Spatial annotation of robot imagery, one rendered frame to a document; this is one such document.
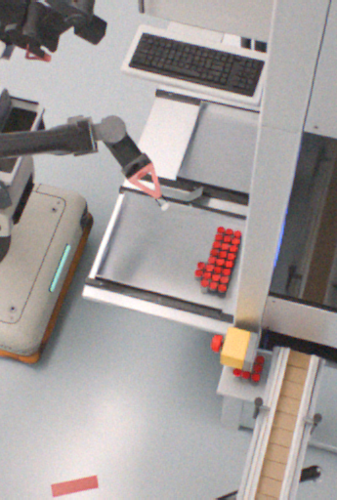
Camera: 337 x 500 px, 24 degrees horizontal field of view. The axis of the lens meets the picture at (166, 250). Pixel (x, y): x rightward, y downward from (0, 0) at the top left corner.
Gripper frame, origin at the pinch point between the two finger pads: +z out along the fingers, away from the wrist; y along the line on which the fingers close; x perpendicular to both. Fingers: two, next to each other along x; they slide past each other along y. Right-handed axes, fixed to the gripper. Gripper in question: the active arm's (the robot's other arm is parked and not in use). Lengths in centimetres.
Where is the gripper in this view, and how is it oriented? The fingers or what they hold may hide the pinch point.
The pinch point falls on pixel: (156, 193)
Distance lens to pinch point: 177.6
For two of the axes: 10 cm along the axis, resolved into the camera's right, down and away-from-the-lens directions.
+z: 6.0, 7.9, 1.3
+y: 0.2, 1.6, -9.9
